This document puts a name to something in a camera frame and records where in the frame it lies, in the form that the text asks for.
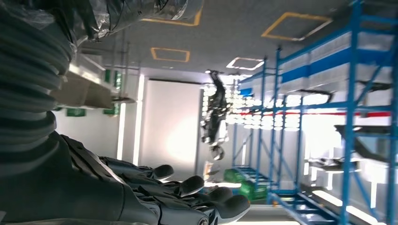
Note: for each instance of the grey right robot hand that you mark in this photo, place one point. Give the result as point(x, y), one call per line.
point(77, 192)

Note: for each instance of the steel workbench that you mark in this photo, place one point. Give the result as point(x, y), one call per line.
point(87, 68)

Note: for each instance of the blue metal shelf rack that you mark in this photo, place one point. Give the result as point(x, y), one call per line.
point(351, 93)
point(264, 124)

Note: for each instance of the black plastic car part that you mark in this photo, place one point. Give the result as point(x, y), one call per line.
point(370, 146)
point(374, 86)
point(315, 93)

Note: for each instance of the green box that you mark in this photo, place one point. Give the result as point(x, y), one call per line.
point(116, 79)
point(75, 112)

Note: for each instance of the cardboard box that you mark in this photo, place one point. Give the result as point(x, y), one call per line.
point(81, 93)

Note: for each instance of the green plastic crate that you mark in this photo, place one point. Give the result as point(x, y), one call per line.
point(253, 190)
point(233, 175)

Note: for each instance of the black humanoid robot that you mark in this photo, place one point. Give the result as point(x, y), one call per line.
point(216, 115)

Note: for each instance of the white car red stripe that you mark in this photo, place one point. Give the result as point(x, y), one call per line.
point(317, 136)

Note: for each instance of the white plastic bin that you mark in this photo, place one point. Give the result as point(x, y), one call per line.
point(373, 46)

